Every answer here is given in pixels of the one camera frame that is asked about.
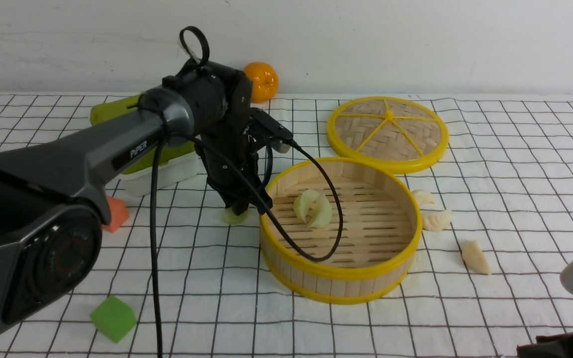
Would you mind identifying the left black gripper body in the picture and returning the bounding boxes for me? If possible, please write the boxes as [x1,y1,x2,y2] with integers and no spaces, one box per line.
[162,61,273,215]

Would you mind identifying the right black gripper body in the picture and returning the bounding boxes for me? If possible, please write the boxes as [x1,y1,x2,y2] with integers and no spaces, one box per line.
[517,332,573,358]

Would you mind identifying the pale green dumpling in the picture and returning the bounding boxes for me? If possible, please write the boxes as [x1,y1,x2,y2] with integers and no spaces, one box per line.
[293,189,321,223]
[308,193,332,229]
[221,207,250,226]

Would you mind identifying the white dumpling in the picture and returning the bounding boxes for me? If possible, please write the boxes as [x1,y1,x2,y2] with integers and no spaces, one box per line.
[411,189,437,208]
[420,209,452,233]
[461,241,491,275]

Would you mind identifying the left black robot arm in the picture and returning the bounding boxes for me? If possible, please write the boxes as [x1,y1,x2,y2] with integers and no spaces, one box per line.
[0,60,290,333]

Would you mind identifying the bamboo steamer lid yellow rim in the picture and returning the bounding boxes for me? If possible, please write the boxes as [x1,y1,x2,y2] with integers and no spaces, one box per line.
[326,96,450,175]

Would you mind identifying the bamboo steamer tray yellow rim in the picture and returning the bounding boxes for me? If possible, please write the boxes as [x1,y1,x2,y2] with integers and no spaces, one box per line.
[259,157,422,304]

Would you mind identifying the orange toy fruit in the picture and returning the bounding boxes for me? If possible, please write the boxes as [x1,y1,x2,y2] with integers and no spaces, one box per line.
[243,62,279,103]

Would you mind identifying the white box green lid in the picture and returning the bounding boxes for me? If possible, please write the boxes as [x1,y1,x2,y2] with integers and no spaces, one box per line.
[90,95,200,197]

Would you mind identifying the orange foam cube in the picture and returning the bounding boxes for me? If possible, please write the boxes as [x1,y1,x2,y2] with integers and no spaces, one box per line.
[102,196,129,233]

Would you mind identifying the green foam cube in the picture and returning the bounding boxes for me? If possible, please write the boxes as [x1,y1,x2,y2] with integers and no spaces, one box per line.
[90,295,137,344]

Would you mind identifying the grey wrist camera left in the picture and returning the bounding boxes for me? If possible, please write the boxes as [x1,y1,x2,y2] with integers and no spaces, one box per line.
[248,108,293,154]

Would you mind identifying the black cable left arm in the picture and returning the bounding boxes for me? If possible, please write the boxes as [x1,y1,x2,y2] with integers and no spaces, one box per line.
[149,26,344,358]

